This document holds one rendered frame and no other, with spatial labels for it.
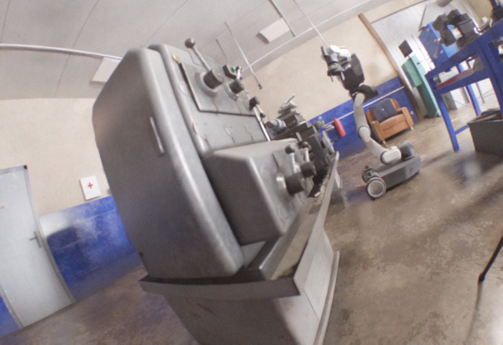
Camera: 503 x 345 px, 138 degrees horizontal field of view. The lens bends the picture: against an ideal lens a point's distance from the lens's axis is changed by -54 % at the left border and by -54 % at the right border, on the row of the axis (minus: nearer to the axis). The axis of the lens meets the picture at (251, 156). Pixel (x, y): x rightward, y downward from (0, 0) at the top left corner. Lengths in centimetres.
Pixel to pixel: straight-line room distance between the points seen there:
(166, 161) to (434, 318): 102
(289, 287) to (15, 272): 347
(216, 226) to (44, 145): 373
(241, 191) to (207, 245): 17
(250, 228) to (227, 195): 11
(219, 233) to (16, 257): 333
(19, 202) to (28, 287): 120
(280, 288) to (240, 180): 31
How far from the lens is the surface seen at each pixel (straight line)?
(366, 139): 215
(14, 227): 364
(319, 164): 179
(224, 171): 57
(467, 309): 92
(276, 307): 69
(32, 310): 368
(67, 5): 316
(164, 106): 60
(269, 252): 72
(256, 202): 54
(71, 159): 402
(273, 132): 230
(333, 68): 143
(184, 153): 56
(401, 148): 226
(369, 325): 94
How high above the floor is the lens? 74
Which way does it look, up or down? 4 degrees up
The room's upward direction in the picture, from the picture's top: 25 degrees counter-clockwise
